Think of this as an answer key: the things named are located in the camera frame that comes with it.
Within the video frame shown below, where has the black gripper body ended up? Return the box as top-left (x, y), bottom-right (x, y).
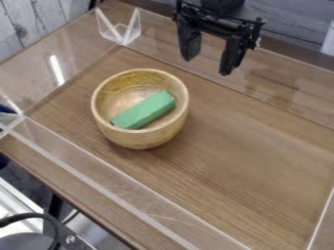
top-left (173, 0), bottom-right (265, 49)

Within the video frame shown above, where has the black cable loop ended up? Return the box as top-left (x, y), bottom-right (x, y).
top-left (0, 212), bottom-right (62, 250)

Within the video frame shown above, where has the black table leg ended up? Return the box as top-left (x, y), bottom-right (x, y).
top-left (47, 194), bottom-right (63, 219)

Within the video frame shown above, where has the brown wooden bowl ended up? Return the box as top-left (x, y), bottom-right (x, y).
top-left (89, 68), bottom-right (189, 149)

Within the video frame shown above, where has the green rectangular block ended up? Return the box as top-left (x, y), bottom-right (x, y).
top-left (109, 91), bottom-right (176, 130)

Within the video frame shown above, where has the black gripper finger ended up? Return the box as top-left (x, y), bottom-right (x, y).
top-left (177, 17), bottom-right (201, 62)
top-left (218, 34), bottom-right (248, 76)

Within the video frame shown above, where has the clear acrylic corner bracket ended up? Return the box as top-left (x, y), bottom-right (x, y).
top-left (94, 8), bottom-right (140, 46)

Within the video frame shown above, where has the blue object at left edge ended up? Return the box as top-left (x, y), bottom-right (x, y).
top-left (0, 104), bottom-right (15, 114)

